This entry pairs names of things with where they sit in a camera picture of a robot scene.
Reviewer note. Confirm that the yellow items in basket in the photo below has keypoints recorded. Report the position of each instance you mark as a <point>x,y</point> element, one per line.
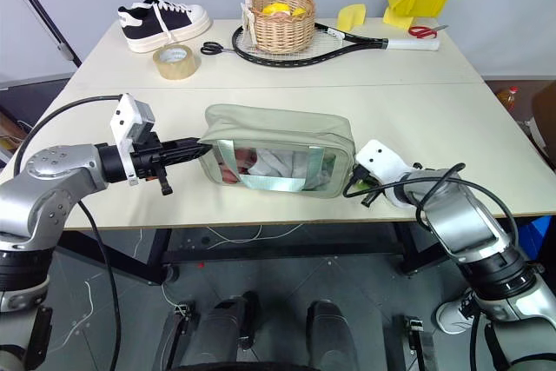
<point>278,9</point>

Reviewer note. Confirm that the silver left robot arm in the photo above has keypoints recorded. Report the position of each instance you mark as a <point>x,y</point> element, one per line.
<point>52,171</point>

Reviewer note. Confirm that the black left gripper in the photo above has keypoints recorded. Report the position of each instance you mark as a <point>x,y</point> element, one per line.
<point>150,158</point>

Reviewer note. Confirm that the yellow curved plastic piece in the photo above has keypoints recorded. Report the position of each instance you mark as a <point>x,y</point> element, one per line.
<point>349,18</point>

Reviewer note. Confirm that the clear packing tape roll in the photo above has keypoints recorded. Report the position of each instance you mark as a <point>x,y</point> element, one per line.
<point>176,68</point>

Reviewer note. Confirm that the blue plastic crate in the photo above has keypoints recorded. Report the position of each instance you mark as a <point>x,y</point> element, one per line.
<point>538,240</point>

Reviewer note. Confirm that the white sneaker on floor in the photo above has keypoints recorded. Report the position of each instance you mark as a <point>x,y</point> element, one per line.
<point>452,314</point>

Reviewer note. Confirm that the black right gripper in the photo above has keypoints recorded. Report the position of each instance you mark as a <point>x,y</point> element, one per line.
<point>361,174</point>

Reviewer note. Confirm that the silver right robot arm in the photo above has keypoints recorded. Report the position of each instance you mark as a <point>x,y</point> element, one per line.
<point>460,219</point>

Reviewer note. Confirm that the black tripod pole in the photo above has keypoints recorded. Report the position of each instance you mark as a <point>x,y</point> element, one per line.
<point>39,1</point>

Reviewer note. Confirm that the black and white sneaker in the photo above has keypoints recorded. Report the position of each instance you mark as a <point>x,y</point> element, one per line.
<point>152,23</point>

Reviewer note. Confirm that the orange drink bottle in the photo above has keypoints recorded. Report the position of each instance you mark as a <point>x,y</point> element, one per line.
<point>508,99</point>

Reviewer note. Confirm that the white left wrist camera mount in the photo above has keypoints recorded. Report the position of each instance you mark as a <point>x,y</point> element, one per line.
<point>126,119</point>

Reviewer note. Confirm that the black tennis racket white grip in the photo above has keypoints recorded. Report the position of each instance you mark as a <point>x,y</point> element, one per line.
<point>365,43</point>

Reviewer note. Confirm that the beige transparent zip pouch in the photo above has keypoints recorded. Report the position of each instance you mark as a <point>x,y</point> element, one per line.
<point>278,127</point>

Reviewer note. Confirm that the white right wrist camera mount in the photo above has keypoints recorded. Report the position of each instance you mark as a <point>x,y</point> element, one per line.
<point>382,158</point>

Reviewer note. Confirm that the dark rounded robot leg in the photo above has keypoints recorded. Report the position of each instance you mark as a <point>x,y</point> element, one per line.
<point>226,327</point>
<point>332,332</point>

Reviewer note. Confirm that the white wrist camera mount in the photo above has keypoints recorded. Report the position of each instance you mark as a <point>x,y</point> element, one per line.
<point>126,119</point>
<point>382,158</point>

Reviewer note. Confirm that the black table frame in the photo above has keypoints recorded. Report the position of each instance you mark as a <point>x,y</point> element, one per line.
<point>282,253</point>

